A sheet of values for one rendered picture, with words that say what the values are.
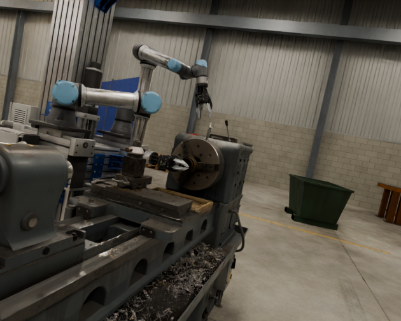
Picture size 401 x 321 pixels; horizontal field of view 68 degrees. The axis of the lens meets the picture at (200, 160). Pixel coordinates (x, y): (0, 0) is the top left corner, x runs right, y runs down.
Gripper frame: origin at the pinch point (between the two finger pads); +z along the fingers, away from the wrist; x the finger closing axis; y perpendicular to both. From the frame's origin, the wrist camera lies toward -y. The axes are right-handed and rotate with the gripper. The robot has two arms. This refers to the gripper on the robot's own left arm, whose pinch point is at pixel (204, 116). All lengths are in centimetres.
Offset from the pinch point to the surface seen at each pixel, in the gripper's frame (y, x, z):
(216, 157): 14.9, 10.8, 27.1
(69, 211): 91, -28, 46
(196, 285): 50, 8, 87
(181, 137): -1.4, -17.7, 11.9
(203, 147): 14.9, 2.9, 20.6
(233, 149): -0.9, 17.4, 22.5
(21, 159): 135, 2, 28
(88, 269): 121, 6, 55
